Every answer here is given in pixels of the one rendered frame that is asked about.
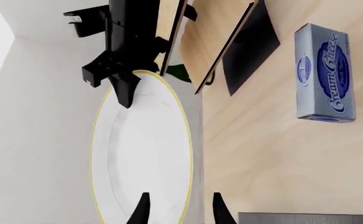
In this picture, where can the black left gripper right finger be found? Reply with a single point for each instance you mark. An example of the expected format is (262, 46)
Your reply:
(220, 211)

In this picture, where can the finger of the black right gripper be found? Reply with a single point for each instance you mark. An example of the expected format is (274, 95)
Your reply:
(125, 89)

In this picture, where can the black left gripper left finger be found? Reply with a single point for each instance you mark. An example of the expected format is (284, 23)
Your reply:
(141, 211)

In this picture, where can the white plate with yellow rim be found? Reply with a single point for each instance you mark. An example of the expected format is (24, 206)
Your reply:
(144, 151)

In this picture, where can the dark green bottle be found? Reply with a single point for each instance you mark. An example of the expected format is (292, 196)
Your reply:
(179, 72)

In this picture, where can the pale wooden rack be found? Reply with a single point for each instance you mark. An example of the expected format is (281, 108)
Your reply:
(206, 42)

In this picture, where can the grey cream cheese box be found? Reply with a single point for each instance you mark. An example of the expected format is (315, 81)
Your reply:
(324, 74)

